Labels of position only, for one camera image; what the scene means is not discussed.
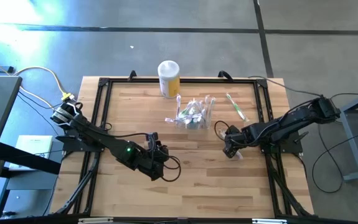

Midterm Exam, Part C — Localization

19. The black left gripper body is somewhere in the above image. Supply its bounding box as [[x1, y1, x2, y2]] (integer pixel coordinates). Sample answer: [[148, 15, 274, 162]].
[[146, 132, 171, 166]]

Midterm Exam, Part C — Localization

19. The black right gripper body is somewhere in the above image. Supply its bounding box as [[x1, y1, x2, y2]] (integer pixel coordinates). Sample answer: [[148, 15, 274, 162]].
[[222, 124, 250, 152]]

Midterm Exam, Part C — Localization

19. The green toothbrush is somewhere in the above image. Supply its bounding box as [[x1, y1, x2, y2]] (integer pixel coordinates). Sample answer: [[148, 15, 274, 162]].
[[225, 92, 250, 123], [179, 105, 195, 119]]

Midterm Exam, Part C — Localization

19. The clear acrylic organizer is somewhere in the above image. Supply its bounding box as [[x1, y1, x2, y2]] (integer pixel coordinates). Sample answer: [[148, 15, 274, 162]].
[[172, 104, 213, 131]]

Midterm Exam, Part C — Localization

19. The white canister yellow label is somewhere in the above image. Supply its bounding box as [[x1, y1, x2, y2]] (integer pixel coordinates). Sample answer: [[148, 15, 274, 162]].
[[157, 60, 181, 100]]

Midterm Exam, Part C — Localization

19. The grey metal cart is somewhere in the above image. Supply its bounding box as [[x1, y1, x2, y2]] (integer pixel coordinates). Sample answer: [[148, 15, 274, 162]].
[[336, 85, 358, 183]]

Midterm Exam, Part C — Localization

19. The white paper booklet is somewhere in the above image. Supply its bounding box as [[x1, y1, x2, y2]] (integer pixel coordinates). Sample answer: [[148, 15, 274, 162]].
[[9, 134, 54, 172]]

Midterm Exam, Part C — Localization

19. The black metal beam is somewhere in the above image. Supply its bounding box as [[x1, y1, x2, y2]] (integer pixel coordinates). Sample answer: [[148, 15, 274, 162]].
[[0, 142, 62, 175]]

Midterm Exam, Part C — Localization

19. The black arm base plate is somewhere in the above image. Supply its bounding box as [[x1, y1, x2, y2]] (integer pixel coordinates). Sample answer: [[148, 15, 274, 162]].
[[259, 130, 304, 155], [55, 127, 108, 153]]

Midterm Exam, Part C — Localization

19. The black cable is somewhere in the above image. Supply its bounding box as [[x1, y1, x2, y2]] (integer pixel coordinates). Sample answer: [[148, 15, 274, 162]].
[[247, 75, 323, 98], [311, 129, 358, 194]]

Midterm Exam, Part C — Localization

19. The white bracket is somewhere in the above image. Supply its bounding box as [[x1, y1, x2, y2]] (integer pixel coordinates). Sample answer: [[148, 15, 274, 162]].
[[78, 217, 114, 224], [252, 218, 288, 224]]

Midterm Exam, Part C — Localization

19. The yellow cable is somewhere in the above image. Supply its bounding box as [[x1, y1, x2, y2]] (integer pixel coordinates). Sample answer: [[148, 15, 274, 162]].
[[12, 65, 75, 103], [0, 52, 58, 110]]

